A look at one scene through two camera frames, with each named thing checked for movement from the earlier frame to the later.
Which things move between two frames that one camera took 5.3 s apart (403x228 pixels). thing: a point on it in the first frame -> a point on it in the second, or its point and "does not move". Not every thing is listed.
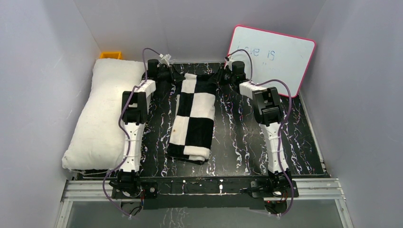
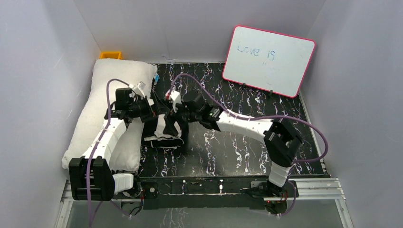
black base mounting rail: x=204 y=193 does not move
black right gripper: x=217 y=78 -> x=176 y=115
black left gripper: x=176 y=75 -> x=156 y=109
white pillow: x=97 y=140 does not move
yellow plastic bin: x=111 y=54 does not move
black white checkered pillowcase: x=192 y=129 -> x=160 y=132
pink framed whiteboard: x=273 y=56 does not move
